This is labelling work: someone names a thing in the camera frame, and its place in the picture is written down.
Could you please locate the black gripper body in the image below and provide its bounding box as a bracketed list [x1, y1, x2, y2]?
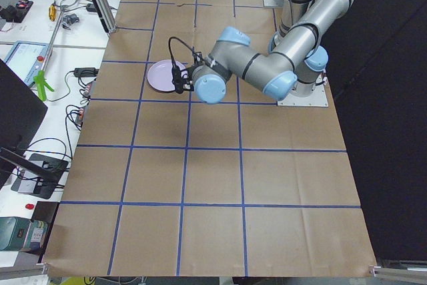
[171, 51, 204, 94]

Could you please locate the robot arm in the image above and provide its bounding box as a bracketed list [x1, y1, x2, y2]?
[171, 0, 354, 104]

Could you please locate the lavender plate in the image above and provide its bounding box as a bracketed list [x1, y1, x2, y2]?
[147, 59, 175, 93]

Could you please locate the black power adapter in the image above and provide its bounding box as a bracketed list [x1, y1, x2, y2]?
[73, 67, 99, 78]

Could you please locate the green plastic clamp tool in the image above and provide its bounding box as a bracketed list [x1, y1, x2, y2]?
[33, 70, 55, 101]

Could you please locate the teach pendant tablet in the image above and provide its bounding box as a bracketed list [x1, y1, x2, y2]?
[4, 41, 48, 87]

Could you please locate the black monitor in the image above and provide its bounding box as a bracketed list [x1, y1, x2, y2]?
[1, 61, 47, 186]

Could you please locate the grey usb hub box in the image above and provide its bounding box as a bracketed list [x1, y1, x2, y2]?
[11, 154, 69, 199]

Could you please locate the green metal box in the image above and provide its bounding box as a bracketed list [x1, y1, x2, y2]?
[1, 216, 49, 252]

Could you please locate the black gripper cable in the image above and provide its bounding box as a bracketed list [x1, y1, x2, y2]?
[167, 36, 197, 81]

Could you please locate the yellow handled tool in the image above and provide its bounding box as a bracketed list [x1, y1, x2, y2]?
[48, 3, 57, 21]

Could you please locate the aluminium corner bracket left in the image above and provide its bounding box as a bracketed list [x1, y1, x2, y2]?
[1, 264, 49, 280]

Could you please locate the aluminium corner bracket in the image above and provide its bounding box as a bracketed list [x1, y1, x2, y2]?
[369, 266, 426, 284]
[1, 264, 49, 280]

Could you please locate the aluminium corner bracket right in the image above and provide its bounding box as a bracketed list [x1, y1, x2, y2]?
[369, 266, 426, 284]

